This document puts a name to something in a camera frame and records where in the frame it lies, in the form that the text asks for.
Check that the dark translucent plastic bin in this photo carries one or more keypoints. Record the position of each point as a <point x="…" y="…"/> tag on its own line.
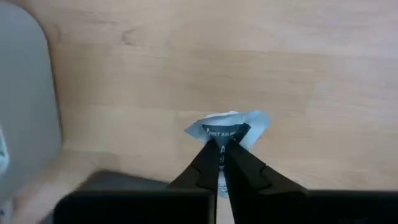
<point x="124" y="182"/>

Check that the white alcohol pad packet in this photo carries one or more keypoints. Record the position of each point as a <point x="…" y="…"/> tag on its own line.
<point x="227" y="124"/>

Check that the light grey plastic bin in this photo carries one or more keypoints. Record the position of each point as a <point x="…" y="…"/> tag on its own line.
<point x="25" y="93"/>

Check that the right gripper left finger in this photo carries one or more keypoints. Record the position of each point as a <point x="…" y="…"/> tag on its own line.
<point x="186" y="199"/>

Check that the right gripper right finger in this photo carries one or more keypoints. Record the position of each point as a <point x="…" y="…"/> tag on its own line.
<point x="258" y="193"/>

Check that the plain white bandage strip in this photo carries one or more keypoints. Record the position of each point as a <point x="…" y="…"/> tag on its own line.
<point x="3" y="149"/>

